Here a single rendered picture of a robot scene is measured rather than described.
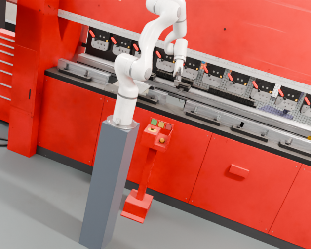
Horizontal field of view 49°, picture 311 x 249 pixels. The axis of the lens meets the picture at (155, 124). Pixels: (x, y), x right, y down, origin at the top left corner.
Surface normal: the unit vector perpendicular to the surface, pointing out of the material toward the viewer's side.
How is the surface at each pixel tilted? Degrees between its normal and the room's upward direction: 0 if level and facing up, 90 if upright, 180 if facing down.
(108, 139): 90
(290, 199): 90
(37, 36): 90
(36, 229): 0
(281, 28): 90
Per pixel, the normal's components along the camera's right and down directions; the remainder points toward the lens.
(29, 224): 0.24, -0.88
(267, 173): -0.28, 0.34
